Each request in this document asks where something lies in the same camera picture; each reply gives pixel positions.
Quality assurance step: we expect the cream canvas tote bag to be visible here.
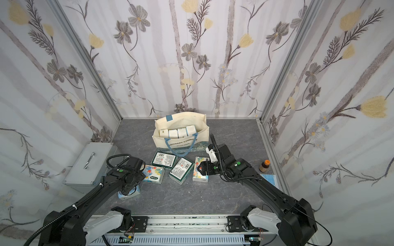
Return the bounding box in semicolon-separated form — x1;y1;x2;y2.
152;112;210;157

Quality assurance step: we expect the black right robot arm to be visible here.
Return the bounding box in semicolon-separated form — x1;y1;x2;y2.
198;134;321;246

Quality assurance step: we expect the aluminium frame rail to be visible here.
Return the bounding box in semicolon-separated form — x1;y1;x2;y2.
58;214;318;246

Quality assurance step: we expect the green white tissue pack back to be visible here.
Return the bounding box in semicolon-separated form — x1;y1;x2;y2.
151;152;177;170

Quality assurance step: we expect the silver metal case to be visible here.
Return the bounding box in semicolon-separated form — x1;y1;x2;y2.
63;142;120;194

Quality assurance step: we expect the blue face mask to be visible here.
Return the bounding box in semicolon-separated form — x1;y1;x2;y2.
261;174;279;189

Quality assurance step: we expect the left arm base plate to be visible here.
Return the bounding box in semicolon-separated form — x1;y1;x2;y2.
128;216;149;233

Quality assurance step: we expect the green white tissue pack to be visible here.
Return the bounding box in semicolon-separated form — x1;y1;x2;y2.
178;128;188;138
151;152;177;170
169;158;194;185

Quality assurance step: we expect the green white tissue pack front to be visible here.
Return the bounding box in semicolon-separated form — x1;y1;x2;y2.
169;158;194;185

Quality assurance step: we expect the light blue purple-logo tissue pack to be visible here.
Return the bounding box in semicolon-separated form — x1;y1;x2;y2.
186;125;197;136

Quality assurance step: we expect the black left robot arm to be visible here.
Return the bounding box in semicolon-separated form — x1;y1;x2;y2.
24;154;145;246

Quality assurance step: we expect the brown bottle orange cap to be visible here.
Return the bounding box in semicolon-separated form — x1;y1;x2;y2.
259;159;270;173

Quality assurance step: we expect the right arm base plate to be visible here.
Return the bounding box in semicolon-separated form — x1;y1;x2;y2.
226;215;257;233

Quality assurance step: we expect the light blue tissue pack front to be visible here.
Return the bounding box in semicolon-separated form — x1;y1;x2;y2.
168;129;179;139

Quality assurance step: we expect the cartoon elephant tissue pack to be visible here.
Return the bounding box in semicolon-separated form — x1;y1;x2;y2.
192;157;209;183

